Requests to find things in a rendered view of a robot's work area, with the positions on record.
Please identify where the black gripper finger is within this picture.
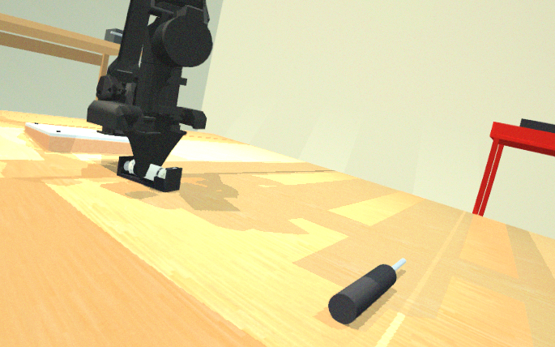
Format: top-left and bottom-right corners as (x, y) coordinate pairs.
(151, 126), (187, 167)
(123, 131), (160, 178)

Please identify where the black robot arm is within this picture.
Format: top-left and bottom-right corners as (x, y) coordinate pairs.
(96, 0), (213, 105)

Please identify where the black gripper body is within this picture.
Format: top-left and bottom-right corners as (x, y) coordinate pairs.
(87, 62), (207, 132)

